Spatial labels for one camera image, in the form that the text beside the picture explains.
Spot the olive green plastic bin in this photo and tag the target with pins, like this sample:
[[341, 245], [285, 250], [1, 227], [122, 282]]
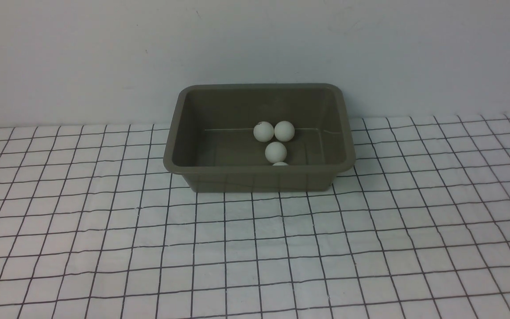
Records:
[[212, 146]]

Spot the white ball with logo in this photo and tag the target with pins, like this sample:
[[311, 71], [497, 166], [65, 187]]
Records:
[[275, 152]]

